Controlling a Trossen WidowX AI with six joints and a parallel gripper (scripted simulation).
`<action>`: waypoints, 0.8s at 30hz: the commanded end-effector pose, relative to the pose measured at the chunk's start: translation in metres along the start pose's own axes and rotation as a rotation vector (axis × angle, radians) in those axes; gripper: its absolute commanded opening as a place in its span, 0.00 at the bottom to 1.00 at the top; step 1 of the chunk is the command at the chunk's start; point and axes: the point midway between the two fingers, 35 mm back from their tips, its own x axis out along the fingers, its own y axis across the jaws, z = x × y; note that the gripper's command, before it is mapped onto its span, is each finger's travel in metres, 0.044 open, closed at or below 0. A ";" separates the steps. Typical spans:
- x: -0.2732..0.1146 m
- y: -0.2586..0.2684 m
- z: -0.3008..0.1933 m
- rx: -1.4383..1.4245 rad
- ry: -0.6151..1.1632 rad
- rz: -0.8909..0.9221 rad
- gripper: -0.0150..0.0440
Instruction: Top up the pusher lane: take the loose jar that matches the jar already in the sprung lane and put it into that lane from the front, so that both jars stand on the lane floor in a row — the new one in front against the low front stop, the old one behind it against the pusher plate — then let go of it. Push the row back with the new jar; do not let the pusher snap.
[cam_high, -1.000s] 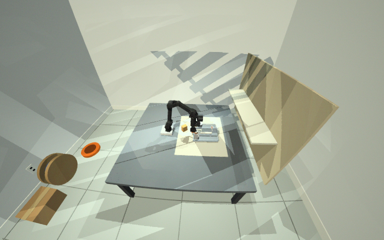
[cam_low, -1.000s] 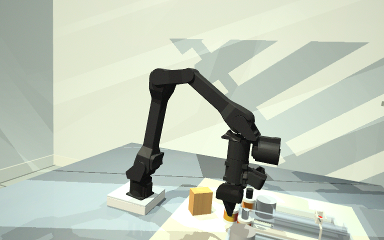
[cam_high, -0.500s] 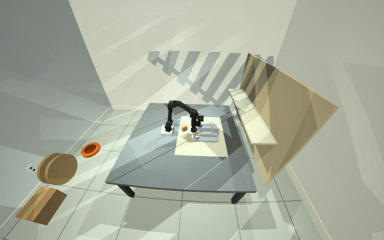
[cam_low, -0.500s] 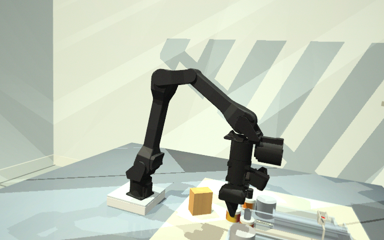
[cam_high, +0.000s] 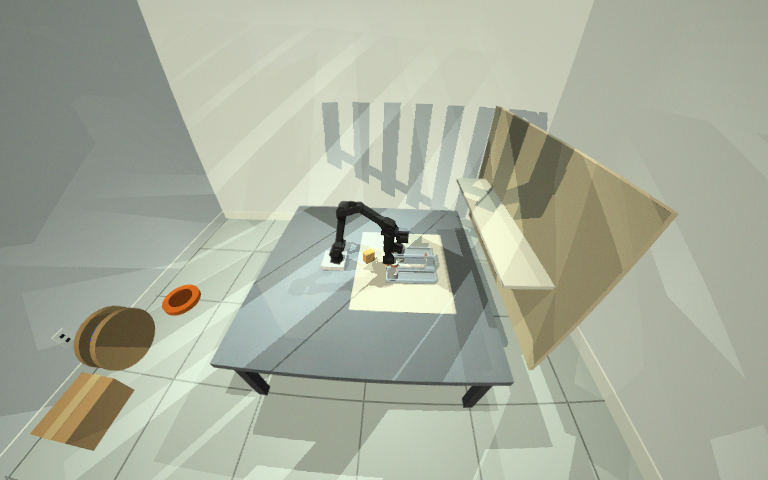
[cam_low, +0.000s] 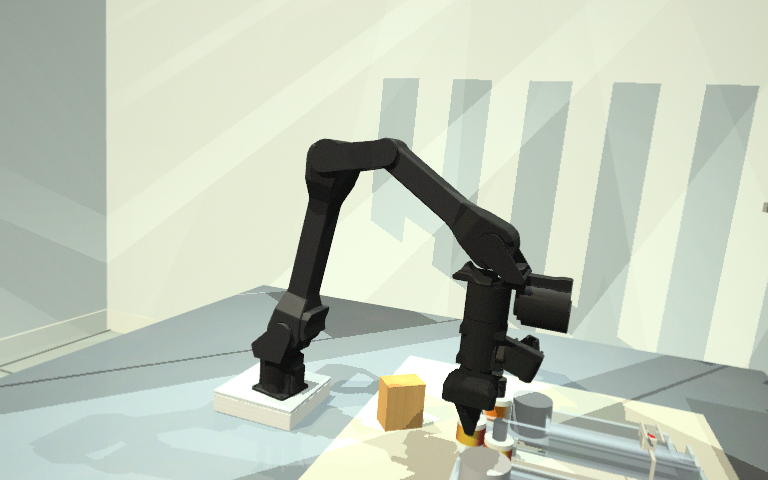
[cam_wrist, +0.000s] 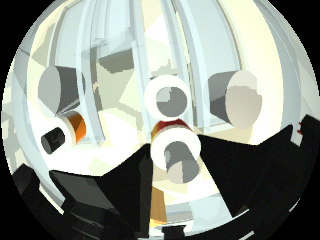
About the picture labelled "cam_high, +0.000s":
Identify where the orange-yellow wooden block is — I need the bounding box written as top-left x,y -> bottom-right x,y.
362,248 -> 375,264

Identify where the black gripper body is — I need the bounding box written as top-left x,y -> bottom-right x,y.
383,240 -> 394,264

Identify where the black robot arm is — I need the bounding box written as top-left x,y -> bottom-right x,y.
328,201 -> 409,265

